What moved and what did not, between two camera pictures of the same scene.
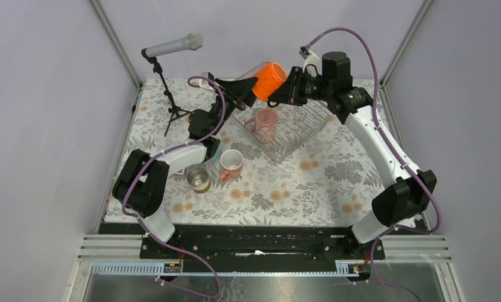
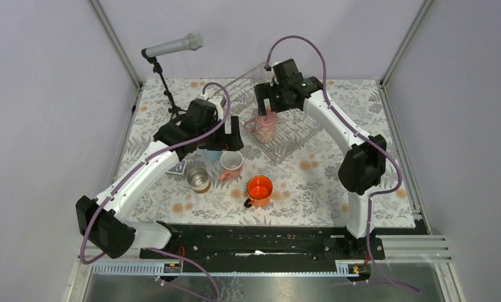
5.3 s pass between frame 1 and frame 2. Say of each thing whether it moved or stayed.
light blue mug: stayed
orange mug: moved
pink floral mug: stayed
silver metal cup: stayed
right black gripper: moved
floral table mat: stayed
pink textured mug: stayed
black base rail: stayed
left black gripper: moved
